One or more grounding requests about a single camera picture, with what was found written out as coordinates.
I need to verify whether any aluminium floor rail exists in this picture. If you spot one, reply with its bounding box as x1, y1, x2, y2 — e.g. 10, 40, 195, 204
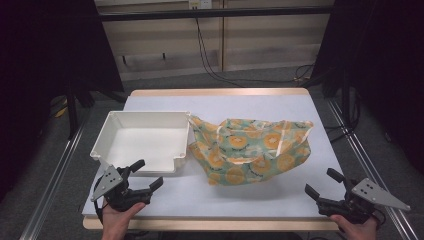
19, 123, 88, 240
328, 99, 419, 240

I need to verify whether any yellow floor item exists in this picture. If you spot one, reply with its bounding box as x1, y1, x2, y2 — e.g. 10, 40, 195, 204
49, 96, 69, 118

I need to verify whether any wooden table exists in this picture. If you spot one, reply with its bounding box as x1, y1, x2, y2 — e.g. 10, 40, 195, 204
81, 87, 351, 232

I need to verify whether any black metal stand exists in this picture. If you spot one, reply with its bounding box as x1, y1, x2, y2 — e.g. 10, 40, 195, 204
64, 83, 96, 139

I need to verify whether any black floor cable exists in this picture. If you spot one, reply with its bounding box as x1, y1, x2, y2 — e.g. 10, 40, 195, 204
194, 17, 316, 88

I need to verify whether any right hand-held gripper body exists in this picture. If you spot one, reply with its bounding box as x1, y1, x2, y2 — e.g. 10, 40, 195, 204
316, 177, 412, 225

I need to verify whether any white plastic bin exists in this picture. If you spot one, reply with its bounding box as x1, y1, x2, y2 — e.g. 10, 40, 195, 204
89, 110, 192, 178

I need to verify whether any white wall outlet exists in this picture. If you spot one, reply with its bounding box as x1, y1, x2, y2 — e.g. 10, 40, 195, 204
188, 0, 213, 10

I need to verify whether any black horizontal bar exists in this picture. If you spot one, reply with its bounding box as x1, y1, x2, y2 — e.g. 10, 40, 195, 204
98, 5, 334, 23

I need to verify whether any dark curtain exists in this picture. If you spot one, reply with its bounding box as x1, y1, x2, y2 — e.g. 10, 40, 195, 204
313, 0, 424, 174
0, 0, 124, 201

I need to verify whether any person's left hand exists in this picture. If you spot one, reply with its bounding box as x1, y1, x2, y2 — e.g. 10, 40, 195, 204
101, 201, 147, 240

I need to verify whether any pale grey table mat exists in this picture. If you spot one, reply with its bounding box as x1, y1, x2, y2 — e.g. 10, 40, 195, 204
81, 94, 351, 219

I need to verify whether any green orange patterned cloth bag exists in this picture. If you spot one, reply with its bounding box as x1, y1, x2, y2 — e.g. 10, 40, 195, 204
187, 114, 315, 187

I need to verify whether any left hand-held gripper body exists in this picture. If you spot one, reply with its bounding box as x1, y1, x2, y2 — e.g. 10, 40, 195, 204
90, 164, 154, 213

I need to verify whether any person's right hand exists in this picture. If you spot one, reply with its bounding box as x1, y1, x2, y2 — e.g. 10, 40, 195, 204
329, 214, 380, 240

